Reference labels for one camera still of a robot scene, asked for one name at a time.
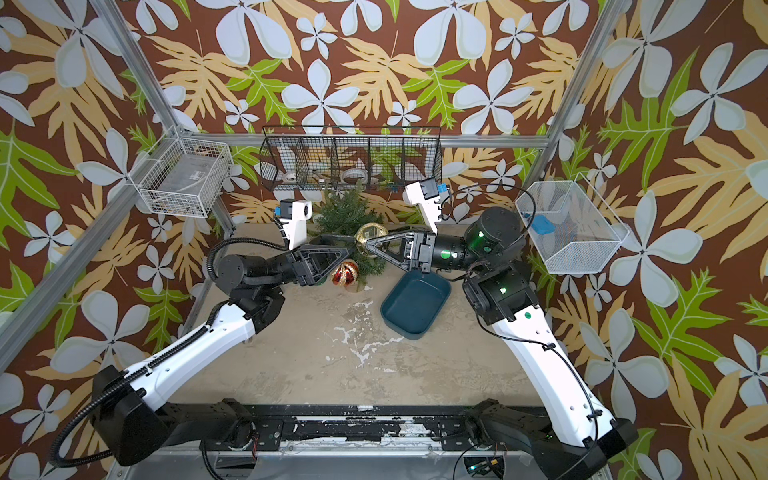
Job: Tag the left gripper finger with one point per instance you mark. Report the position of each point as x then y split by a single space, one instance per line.
321 260
345 241

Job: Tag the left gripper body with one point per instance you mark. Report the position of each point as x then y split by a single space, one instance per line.
300 247

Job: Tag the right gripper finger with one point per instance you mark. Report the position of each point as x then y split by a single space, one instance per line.
397 235
396 251

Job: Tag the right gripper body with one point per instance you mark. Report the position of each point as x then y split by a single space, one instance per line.
433 239

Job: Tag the small gold ornament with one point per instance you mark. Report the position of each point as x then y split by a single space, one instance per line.
366 232

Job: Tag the red gold striped ornament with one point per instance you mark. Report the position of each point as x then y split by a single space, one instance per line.
346 275

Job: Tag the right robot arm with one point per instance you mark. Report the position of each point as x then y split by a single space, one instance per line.
577 435

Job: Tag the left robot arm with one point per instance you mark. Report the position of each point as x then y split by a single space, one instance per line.
131 415

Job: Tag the small green christmas tree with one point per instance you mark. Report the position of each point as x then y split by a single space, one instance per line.
343 213

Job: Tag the teal plastic bin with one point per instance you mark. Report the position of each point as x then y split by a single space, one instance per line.
414 303

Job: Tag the blue object in basket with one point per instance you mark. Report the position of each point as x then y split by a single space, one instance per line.
541 225

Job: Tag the white mesh basket right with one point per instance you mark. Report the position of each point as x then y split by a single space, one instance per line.
588 231

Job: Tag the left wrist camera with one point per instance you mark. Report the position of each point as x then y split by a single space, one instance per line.
293 216

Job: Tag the black wire basket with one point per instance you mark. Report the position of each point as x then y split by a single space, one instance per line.
350 157

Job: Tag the white wire basket left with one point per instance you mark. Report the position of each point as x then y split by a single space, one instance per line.
185 176

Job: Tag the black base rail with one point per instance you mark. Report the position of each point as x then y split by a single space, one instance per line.
438 427

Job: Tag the electronics board with cables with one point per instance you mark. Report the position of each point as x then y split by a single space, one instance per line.
484 467

